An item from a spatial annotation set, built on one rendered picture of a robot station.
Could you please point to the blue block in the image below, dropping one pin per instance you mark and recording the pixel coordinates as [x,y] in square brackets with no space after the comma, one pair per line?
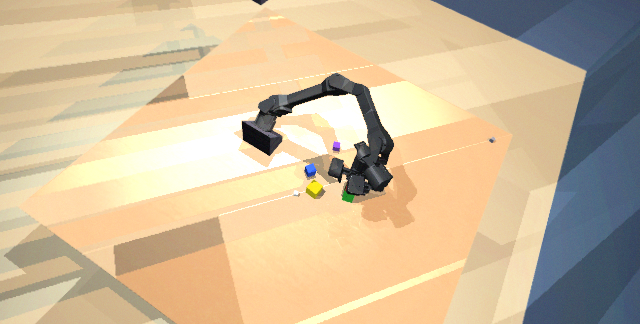
[310,170]

